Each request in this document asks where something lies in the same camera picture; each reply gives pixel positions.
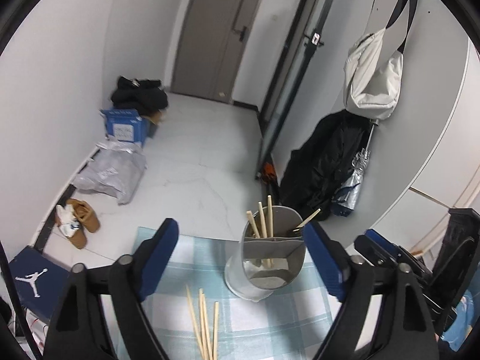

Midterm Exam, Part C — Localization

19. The white shoulder bag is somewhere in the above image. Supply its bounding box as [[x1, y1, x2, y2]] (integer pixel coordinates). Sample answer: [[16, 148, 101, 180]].
[[343, 0, 418, 120]]

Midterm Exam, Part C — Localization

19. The white utensil holder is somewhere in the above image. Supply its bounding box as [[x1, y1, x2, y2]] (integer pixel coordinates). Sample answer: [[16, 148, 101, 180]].
[[224, 205, 306, 302]]

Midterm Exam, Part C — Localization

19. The silver folded umbrella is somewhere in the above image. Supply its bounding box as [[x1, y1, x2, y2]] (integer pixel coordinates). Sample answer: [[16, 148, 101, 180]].
[[331, 119, 379, 217]]

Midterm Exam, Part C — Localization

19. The teal plaid placemat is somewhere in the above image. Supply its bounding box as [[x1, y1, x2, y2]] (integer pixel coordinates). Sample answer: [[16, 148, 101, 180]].
[[142, 236, 340, 359]]

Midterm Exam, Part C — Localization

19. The tan shoe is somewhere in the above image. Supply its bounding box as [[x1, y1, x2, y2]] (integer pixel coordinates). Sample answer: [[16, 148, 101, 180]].
[[55, 204, 87, 250], [67, 198, 100, 233]]

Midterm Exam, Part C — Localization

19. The grey plastic mailer bag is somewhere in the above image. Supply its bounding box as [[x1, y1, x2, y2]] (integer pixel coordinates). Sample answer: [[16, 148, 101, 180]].
[[72, 139, 146, 205]]

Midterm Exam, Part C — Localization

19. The white cabinet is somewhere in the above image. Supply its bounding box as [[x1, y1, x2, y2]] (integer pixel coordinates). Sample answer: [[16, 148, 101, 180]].
[[327, 33, 479, 254]]

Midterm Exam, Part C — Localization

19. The black hanging jacket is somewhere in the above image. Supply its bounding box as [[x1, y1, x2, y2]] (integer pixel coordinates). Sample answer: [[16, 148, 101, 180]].
[[279, 110, 371, 221]]

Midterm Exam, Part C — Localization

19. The navy Jordan shoe box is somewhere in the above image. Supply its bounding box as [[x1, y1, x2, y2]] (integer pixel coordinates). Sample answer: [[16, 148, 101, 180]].
[[9, 246, 69, 324]]

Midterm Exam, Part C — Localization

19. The orange object on floor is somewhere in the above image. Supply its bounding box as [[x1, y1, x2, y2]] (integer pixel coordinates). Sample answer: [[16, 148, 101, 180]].
[[260, 162, 277, 182]]

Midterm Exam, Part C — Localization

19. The blue cardboard box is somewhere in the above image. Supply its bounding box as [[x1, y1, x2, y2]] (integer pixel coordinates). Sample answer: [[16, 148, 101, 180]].
[[100, 109, 162, 147]]

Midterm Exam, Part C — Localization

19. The black clothes pile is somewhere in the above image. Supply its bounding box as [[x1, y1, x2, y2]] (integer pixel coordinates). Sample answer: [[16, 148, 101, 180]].
[[111, 76, 168, 116]]

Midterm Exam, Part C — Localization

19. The black framed glass door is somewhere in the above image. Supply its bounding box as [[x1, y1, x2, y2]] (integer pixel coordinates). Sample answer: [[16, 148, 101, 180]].
[[255, 0, 334, 179]]

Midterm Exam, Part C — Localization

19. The grey entrance door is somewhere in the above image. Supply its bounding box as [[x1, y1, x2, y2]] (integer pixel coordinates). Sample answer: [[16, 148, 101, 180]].
[[171, 0, 261, 102]]

